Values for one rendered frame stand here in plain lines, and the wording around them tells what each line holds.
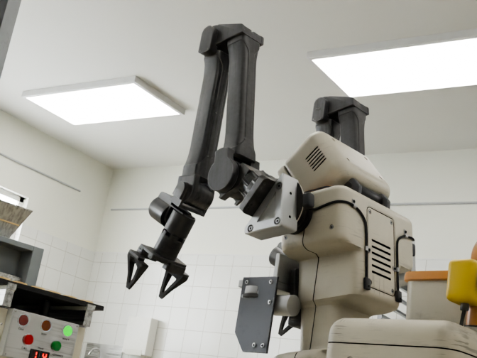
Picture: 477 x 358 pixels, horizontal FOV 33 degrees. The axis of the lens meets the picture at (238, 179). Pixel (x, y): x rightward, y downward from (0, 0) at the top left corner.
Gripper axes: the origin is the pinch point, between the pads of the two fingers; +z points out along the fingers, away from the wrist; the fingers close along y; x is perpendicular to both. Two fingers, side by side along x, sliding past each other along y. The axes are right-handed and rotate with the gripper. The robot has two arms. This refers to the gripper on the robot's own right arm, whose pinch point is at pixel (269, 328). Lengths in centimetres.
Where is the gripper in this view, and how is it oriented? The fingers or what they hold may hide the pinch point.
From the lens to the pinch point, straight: 216.7
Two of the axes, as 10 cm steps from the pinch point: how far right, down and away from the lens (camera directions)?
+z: -4.6, 8.9, 0.4
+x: 5.7, 3.3, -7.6
